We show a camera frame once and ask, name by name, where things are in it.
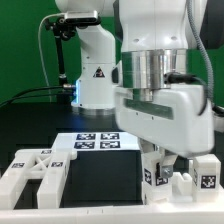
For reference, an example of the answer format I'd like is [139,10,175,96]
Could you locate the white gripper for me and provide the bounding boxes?
[115,84,214,178]

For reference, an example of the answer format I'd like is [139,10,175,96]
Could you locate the white chair seat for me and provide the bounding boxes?
[155,172,193,202]

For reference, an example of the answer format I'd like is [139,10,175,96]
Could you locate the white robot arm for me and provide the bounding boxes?
[55,0,214,178]

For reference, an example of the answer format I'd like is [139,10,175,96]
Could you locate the white U-shaped fence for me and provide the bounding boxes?
[0,159,224,224]

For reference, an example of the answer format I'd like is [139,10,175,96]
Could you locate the white base tag plate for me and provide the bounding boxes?
[52,132,139,151]

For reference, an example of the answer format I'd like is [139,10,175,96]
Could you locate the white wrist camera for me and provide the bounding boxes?
[111,66,120,84]

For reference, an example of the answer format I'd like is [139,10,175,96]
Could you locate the white chair back frame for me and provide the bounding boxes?
[0,149,77,210]

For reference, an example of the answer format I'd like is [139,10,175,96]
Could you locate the black cables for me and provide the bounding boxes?
[0,84,77,108]

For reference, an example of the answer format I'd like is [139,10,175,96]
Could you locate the silver camera on stand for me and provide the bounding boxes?
[64,11,98,23]

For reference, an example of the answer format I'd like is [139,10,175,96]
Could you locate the black camera stand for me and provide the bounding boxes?
[44,17,77,101]

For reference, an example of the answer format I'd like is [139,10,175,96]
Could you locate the white camera cable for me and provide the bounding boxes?
[37,13,66,103]

